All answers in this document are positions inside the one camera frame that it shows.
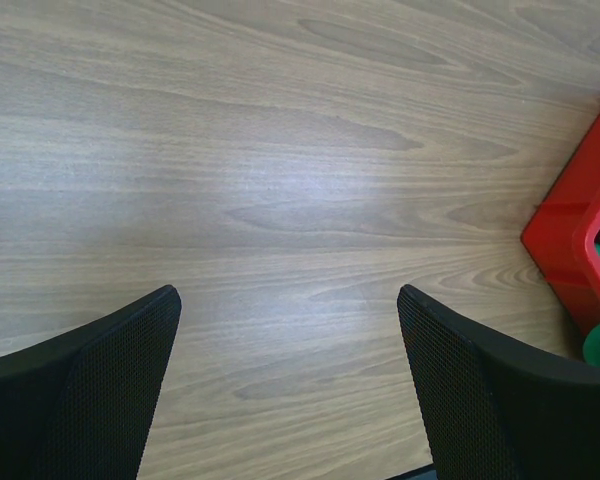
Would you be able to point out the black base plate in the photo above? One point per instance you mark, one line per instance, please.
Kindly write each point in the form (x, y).
(427, 472)

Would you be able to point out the red plastic bin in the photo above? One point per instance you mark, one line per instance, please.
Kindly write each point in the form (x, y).
(560, 237)

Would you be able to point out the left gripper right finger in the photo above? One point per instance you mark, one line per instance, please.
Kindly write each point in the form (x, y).
(494, 407)

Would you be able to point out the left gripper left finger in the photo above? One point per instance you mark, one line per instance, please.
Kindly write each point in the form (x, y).
(80, 405)

